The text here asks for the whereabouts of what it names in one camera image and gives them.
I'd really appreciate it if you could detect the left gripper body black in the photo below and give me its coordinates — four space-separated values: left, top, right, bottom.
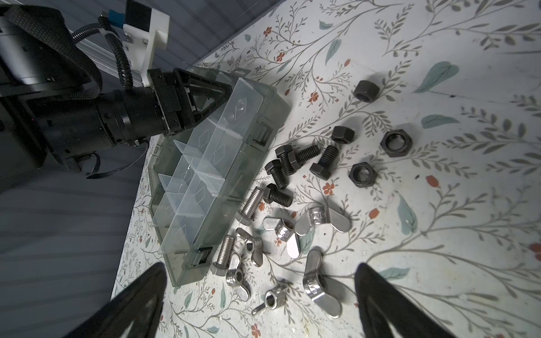
97 68 199 144

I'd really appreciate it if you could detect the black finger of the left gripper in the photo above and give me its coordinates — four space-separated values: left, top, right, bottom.
173 68 232 123

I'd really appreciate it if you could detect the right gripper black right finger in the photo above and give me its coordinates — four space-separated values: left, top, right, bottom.
354 263 453 337

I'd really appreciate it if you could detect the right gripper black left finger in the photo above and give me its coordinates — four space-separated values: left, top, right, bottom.
66 262 168 337

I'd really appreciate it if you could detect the green compartment organizer box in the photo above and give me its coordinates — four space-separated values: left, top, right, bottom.
148 67 291 287

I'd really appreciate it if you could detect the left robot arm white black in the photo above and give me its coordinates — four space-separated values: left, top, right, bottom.
1 1 232 190

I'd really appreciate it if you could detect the silver hex bolt lower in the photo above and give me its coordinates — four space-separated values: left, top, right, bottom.
210 235 235 277

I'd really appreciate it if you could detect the silver hex bolt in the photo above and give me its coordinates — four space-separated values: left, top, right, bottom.
235 187 264 226
210 235 235 277

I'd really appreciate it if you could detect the black hex nut lower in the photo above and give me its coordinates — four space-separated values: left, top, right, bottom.
349 162 377 188

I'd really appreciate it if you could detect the silver hex bolt upper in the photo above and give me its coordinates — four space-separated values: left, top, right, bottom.
235 187 264 226

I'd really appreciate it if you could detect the black hex nut small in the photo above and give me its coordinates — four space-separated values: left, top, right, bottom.
331 125 355 144

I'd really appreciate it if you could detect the black hex nut open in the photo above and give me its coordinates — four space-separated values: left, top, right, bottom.
380 129 413 158

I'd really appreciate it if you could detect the black hex nut far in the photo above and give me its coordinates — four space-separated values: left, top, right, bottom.
353 80 380 103

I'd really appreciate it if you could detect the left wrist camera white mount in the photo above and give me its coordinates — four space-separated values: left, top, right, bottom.
107 1 170 87

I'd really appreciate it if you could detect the black corrugated cable hose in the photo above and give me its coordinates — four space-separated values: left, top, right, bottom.
70 15 135 90

